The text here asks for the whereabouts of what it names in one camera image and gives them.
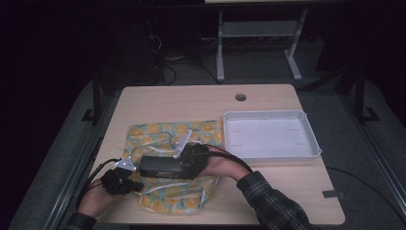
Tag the black metal stand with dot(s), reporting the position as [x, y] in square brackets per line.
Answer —
[360, 96]
[96, 99]

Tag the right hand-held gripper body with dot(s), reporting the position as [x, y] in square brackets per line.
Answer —
[196, 158]

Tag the person's left hand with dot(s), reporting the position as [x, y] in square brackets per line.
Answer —
[97, 199]

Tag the grey tape strip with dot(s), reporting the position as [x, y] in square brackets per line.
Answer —
[333, 194]

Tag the white metal desk frame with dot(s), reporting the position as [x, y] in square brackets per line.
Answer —
[260, 29]

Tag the black rectangular box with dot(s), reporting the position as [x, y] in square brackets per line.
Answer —
[159, 166]

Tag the white plastic tray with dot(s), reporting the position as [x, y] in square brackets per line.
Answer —
[271, 135]

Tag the person's right hand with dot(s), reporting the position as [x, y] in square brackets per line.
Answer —
[223, 164]

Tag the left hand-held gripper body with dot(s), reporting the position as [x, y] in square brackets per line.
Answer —
[118, 180]

